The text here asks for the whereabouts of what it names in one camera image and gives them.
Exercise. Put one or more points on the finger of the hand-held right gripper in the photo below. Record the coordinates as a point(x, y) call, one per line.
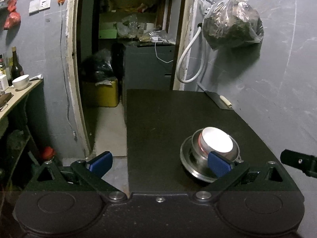
point(294, 160)

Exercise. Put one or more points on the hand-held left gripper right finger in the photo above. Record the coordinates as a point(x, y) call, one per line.
point(219, 164)

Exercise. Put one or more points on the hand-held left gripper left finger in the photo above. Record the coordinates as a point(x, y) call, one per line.
point(101, 163)

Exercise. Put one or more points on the steel bowl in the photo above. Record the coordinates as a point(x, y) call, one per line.
point(235, 151)

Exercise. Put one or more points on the large steel plate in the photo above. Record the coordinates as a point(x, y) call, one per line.
point(201, 177)

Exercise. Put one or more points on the red-capped bottle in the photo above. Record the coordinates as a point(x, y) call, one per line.
point(47, 153)

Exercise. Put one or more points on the kitchen knife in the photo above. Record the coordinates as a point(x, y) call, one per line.
point(215, 99)

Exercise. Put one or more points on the yellow box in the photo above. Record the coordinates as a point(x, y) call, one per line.
point(101, 94)

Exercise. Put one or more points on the black plastic bag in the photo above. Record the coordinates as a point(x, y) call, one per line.
point(97, 64)

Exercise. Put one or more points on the dark cabinet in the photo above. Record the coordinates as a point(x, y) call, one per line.
point(146, 69)

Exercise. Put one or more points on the wooden counter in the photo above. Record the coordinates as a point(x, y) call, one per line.
point(19, 96)

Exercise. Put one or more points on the white tube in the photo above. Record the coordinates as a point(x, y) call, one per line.
point(36, 77)

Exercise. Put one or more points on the white bowl on counter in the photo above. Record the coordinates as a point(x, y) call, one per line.
point(21, 81)

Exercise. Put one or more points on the white jar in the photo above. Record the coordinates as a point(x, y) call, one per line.
point(3, 83)

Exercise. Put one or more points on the dark glass bottle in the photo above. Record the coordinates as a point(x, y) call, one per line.
point(16, 67)

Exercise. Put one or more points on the green box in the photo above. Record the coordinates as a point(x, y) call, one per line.
point(108, 33)

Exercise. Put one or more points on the plastic bag of dark contents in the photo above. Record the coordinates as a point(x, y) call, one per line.
point(232, 27)

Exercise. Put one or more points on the pile of clear plastic bags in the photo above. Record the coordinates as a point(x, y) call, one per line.
point(130, 27)

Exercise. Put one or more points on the red plastic bag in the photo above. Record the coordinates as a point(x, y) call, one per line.
point(12, 5)
point(12, 21)

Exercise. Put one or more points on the door frame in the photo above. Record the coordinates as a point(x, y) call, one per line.
point(74, 79)

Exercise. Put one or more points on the white wall switch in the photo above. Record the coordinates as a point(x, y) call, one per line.
point(40, 4)

